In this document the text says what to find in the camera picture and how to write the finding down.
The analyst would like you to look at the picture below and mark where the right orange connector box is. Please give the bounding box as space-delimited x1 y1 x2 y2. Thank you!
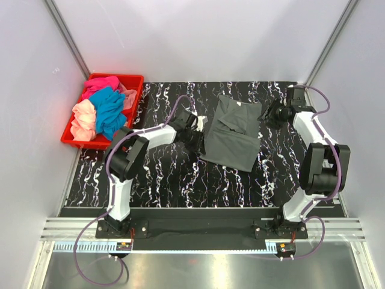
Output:
279 242 296 253

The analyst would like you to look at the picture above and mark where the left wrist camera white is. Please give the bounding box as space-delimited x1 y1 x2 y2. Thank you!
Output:
193 116 208 132

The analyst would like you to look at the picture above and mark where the corner aluminium post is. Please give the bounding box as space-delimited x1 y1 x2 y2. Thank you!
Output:
43 0 91 79
303 0 362 91

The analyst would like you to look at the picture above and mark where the left corner aluminium post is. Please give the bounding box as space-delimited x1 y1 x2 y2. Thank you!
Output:
43 0 91 79

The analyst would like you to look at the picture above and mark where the peach orange t shirt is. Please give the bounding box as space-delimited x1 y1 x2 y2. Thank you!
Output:
70 99 97 141

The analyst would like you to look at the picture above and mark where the magenta pink t shirt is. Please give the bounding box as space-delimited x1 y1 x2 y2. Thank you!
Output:
81 76 120 100

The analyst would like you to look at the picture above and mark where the blue t shirt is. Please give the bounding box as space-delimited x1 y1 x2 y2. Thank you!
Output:
89 86 127 140

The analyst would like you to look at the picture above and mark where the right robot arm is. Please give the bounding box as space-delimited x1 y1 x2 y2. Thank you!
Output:
255 84 351 239

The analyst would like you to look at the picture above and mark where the orange connector box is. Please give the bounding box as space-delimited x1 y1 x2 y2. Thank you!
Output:
279 242 296 253
117 241 132 251

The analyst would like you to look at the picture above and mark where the right corner aluminium post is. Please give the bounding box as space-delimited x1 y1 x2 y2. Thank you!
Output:
303 0 362 91

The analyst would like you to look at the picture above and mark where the left orange connector box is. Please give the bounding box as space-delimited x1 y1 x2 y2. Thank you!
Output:
117 241 132 251

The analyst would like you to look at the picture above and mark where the light pink t shirt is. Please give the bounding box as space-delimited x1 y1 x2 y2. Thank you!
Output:
119 83 137 110

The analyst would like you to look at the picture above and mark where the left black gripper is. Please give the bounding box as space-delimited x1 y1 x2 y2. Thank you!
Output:
183 129 206 157

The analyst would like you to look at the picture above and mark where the slotted white cable duct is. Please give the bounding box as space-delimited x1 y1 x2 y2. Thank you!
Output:
52 239 279 254

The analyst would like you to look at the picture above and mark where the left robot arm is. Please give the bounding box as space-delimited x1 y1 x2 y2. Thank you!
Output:
97 111 208 238

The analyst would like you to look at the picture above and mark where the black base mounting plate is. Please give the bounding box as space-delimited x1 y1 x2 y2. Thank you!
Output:
96 208 308 249

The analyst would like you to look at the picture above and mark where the red plastic bin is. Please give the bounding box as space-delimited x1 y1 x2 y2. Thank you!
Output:
61 73 144 150

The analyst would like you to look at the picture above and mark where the grey t shirt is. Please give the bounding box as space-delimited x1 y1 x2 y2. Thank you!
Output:
200 95 262 173

